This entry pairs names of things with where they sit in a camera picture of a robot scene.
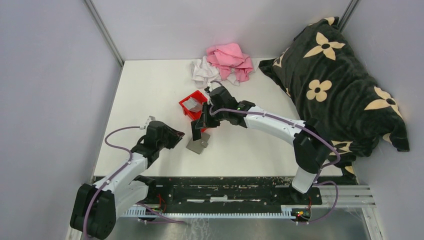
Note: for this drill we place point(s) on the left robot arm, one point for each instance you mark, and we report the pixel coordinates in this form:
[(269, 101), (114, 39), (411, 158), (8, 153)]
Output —
[(112, 188)]

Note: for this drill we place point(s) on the aluminium rail frame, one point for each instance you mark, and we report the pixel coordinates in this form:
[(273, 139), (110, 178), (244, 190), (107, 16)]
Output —
[(355, 200)]

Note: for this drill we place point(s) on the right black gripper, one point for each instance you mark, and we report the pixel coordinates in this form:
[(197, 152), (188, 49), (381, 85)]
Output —
[(206, 122)]

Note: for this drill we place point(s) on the black floral pillow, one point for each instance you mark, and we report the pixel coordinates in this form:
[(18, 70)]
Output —
[(325, 81)]

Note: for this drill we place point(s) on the grey card holder wallet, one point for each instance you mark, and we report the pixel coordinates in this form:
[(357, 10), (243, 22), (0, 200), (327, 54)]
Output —
[(198, 146)]

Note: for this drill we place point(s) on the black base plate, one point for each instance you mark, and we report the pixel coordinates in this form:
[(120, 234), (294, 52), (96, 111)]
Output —
[(227, 195)]

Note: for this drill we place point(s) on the stack of cards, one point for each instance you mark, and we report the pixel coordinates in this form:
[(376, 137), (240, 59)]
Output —
[(193, 105)]

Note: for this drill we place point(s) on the red plastic bin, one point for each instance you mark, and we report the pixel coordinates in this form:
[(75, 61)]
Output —
[(200, 97)]

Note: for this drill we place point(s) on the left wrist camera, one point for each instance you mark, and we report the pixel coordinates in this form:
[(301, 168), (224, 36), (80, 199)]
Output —
[(147, 122)]

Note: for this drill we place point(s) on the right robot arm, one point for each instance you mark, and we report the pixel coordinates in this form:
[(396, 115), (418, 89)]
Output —
[(308, 139)]

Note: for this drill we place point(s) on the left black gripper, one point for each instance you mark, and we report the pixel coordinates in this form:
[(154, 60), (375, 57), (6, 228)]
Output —
[(175, 136)]

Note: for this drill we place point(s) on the pink cloth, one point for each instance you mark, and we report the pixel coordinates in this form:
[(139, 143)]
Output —
[(228, 58)]

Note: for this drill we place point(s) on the white cloth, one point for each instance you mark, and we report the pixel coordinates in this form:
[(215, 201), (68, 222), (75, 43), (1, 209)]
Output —
[(203, 72)]

